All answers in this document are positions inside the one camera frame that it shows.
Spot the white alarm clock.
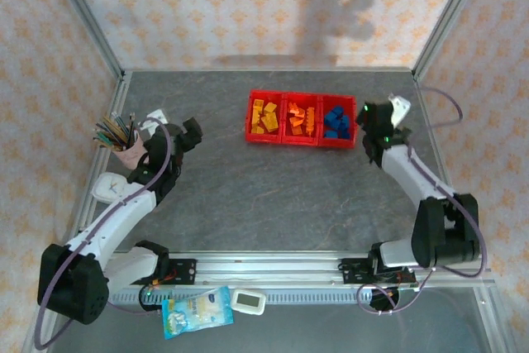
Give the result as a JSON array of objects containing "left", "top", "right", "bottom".
[{"left": 91, "top": 171, "right": 129, "bottom": 205}]

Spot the blue white snack bag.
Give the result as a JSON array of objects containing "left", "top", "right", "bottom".
[{"left": 160, "top": 285, "right": 236, "bottom": 341}]

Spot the orange lego rail piece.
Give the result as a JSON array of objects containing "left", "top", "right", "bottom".
[{"left": 304, "top": 107, "right": 317, "bottom": 137}]

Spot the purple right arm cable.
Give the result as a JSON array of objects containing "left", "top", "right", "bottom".
[{"left": 357, "top": 87, "right": 488, "bottom": 317}]

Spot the aluminium frame post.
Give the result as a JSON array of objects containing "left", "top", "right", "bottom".
[
  {"left": 411, "top": 0, "right": 493, "bottom": 81},
  {"left": 45, "top": 0, "right": 127, "bottom": 79}
]

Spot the yellow pencil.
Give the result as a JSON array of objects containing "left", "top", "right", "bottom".
[{"left": 94, "top": 122, "right": 125, "bottom": 150}]

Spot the grey pencil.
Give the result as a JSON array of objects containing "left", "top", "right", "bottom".
[{"left": 110, "top": 112, "right": 131, "bottom": 147}]

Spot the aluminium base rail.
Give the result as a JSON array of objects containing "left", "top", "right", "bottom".
[{"left": 43, "top": 250, "right": 495, "bottom": 288}]

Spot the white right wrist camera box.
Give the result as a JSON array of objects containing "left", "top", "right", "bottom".
[{"left": 388, "top": 95, "right": 412, "bottom": 126}]

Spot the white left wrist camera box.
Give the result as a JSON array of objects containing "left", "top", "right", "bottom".
[{"left": 138, "top": 109, "right": 170, "bottom": 131}]

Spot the red plastic bin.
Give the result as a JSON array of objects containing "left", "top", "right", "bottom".
[
  {"left": 245, "top": 88, "right": 286, "bottom": 145},
  {"left": 317, "top": 94, "right": 357, "bottom": 150},
  {"left": 280, "top": 91, "right": 322, "bottom": 147}
]

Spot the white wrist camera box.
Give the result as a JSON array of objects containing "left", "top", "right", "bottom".
[
  {"left": 138, "top": 109, "right": 170, "bottom": 131},
  {"left": 388, "top": 95, "right": 412, "bottom": 126}
]

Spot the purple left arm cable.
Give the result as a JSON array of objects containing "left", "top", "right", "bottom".
[{"left": 33, "top": 117, "right": 173, "bottom": 351}]

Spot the green pencil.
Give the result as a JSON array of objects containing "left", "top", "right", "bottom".
[{"left": 92, "top": 132, "right": 123, "bottom": 150}]

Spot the white digital timer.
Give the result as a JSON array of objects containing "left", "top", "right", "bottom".
[{"left": 230, "top": 288, "right": 266, "bottom": 316}]

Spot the aluminium back rail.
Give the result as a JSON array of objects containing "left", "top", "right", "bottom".
[{"left": 122, "top": 64, "right": 417, "bottom": 74}]

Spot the aluminium side rail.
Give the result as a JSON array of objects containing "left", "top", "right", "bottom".
[
  {"left": 68, "top": 71, "right": 133, "bottom": 255},
  {"left": 412, "top": 74, "right": 472, "bottom": 255}
]

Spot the aluminium frame leg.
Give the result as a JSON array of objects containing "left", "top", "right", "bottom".
[
  {"left": 20, "top": 322, "right": 55, "bottom": 353},
  {"left": 474, "top": 286, "right": 510, "bottom": 353}
]

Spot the grey slotted cable duct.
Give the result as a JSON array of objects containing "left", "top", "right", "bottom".
[{"left": 107, "top": 289, "right": 476, "bottom": 305}]

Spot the pink pencil cup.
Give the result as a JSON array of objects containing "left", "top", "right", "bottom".
[{"left": 115, "top": 133, "right": 146, "bottom": 166}]

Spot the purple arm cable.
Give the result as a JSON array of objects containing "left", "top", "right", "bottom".
[
  {"left": 357, "top": 87, "right": 488, "bottom": 317},
  {"left": 33, "top": 117, "right": 173, "bottom": 351}
]

